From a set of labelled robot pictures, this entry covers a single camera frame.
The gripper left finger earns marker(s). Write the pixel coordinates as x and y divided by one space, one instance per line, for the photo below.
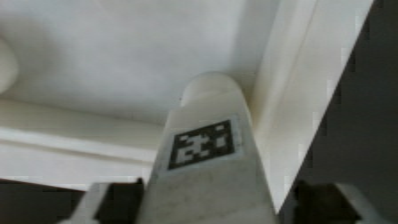
109 204

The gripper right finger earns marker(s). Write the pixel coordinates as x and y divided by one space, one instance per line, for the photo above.
330 203

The white table leg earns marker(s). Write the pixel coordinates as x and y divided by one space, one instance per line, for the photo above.
207 188

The white U-shaped obstacle fence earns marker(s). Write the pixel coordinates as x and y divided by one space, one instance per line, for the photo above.
314 37

